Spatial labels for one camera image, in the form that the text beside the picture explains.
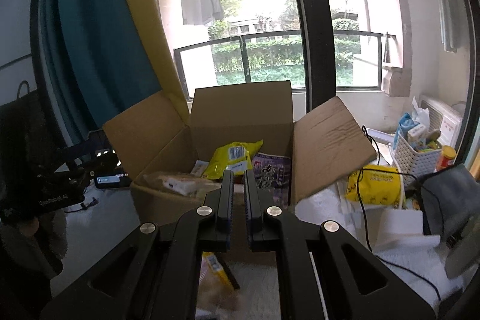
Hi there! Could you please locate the black window frame post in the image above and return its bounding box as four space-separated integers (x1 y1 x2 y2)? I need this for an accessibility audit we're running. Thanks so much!
296 0 336 112

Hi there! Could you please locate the brown cardboard box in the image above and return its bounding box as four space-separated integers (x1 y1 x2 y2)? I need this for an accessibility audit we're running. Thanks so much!
103 81 377 225

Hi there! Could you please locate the black balcony railing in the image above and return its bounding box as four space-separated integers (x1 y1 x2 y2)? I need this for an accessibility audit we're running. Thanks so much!
173 29 396 99

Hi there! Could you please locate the yellow black snack packet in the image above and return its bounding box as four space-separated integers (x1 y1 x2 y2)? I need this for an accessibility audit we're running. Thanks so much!
199 252 240 292

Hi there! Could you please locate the white air conditioner unit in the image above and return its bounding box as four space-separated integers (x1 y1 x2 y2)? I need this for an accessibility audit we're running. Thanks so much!
420 95 463 149

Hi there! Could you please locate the teal curtain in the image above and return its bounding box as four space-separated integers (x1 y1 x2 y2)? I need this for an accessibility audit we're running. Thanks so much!
38 0 162 145

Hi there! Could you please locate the yellow snack bag in box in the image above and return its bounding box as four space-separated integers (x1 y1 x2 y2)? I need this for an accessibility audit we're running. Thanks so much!
202 140 264 180

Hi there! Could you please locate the yellow curtain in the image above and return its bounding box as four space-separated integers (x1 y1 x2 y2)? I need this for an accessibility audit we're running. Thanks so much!
126 0 190 124

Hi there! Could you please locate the purple snack bag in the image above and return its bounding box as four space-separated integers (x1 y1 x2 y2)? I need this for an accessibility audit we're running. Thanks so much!
252 153 291 209

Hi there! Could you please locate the black cable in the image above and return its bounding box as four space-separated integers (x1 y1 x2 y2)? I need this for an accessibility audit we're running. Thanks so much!
354 124 443 302

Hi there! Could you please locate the white lattice plastic basket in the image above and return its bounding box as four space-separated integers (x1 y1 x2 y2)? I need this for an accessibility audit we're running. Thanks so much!
393 135 441 188

